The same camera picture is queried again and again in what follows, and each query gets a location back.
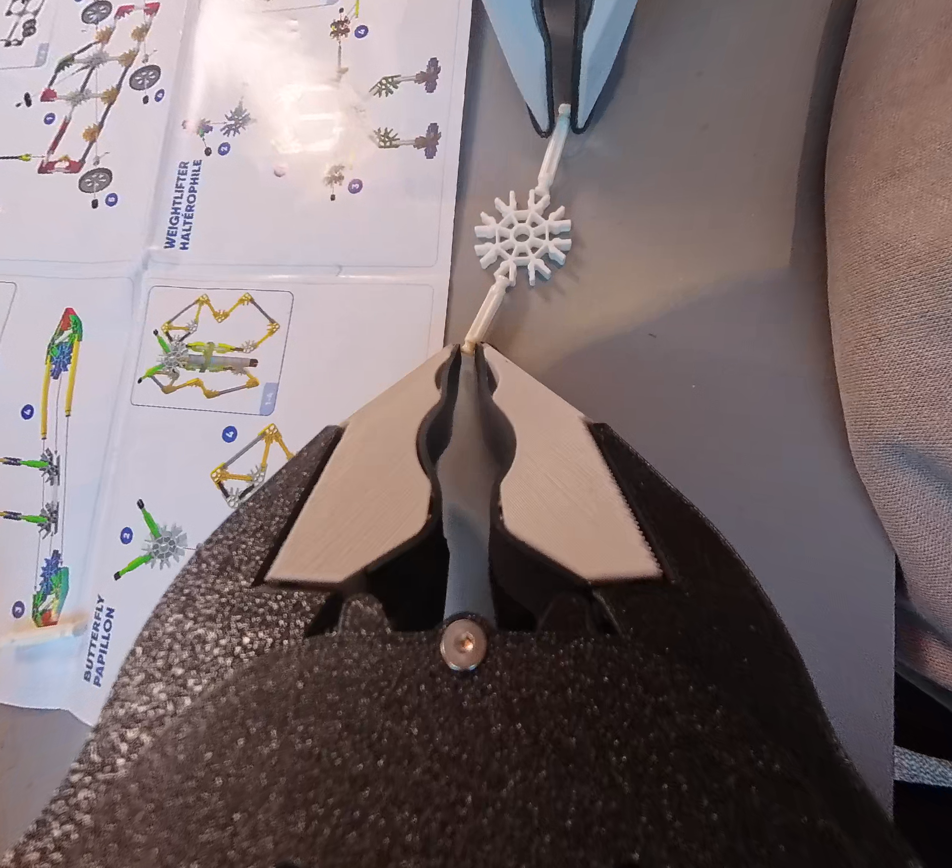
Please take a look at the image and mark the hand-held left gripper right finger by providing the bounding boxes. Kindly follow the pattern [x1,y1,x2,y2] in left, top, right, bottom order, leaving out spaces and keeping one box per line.
[474,342,664,634]

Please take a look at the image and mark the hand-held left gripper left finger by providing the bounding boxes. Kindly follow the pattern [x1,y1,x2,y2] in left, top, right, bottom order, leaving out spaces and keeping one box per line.
[264,343,464,634]

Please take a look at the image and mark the white snowflake connector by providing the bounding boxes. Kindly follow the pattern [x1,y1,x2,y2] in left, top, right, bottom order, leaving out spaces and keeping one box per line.
[474,189,575,286]

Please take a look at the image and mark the white instruction sheet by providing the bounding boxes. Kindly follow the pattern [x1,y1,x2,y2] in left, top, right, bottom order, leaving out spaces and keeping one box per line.
[0,0,477,728]

